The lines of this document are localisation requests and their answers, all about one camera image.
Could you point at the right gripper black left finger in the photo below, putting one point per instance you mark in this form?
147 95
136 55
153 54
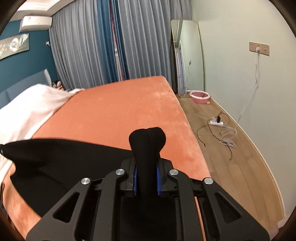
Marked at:
90 210

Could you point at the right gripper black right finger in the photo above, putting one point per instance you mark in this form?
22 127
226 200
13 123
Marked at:
202 209

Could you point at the black pants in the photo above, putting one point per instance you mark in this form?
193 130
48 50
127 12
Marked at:
46 169

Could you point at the white power strip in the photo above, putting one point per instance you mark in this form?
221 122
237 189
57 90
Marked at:
214 122

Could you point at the orange bed cover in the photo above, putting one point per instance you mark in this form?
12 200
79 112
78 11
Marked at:
107 114

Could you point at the pink basin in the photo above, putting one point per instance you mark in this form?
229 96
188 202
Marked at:
200 97

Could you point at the blue headboard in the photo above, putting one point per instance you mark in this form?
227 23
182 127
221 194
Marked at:
13 91

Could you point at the standing floor mirror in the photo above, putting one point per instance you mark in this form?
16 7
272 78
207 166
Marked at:
188 55

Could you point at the grey curtains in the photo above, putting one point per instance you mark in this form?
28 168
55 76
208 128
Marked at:
99 42

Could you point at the white air conditioner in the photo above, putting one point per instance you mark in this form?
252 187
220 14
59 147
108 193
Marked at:
35 23

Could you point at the wall socket panel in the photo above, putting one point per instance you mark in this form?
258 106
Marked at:
259 48

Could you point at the wall art panel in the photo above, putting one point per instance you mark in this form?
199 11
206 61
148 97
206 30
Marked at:
14 45

